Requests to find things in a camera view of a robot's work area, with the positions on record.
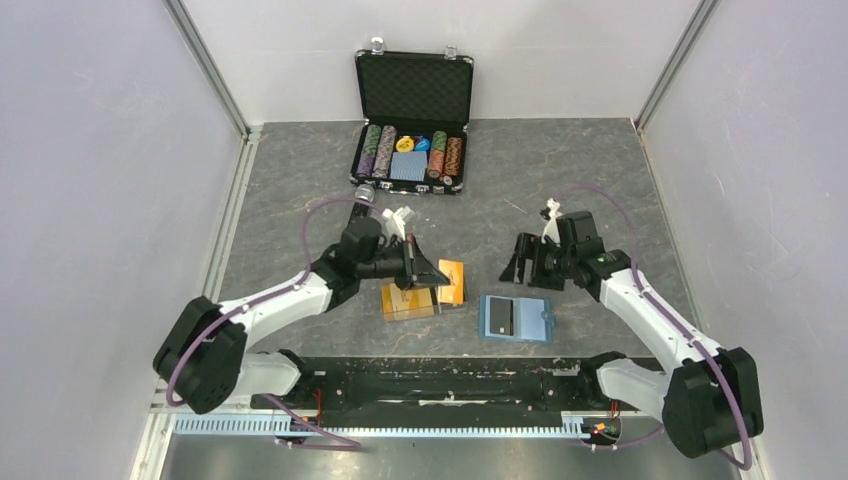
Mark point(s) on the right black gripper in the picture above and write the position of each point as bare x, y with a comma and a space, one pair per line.
531, 247

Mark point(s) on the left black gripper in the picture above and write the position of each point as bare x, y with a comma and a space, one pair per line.
414, 259

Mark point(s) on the gold VIP credit card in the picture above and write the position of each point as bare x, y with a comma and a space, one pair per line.
452, 281

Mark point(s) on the black VIP credit card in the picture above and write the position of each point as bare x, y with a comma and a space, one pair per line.
501, 316

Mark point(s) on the clear box with gold cards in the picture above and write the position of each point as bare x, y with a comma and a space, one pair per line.
402, 305

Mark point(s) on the light blue card holder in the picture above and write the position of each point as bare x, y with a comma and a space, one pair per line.
534, 320

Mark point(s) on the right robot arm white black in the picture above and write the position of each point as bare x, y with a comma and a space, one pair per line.
706, 397

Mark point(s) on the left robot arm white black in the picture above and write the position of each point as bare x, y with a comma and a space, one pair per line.
205, 358

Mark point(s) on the blue playing card deck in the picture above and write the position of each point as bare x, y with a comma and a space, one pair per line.
409, 166

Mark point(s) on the black microphone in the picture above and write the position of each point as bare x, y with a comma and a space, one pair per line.
364, 195

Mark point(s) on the green orange chip stack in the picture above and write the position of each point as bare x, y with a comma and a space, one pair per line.
437, 155

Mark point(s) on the pink grey chip stack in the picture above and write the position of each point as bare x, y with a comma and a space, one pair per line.
385, 149

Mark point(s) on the brown orange chip stack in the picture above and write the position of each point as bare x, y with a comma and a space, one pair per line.
453, 155

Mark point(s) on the green purple chip stack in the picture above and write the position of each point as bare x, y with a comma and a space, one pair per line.
368, 151

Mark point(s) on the blue round chip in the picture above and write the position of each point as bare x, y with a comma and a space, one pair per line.
422, 144

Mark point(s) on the yellow dealer chip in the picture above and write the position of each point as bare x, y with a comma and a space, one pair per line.
405, 144

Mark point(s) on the black poker chip case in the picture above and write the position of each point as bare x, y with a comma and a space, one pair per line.
418, 93

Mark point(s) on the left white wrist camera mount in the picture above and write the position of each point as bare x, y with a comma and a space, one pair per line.
397, 222

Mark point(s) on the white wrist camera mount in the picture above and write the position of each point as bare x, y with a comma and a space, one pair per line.
551, 213
397, 222

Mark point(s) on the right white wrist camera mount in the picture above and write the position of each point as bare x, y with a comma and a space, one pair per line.
551, 213

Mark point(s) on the white slotted cable duct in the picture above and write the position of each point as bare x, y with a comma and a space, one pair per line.
279, 424

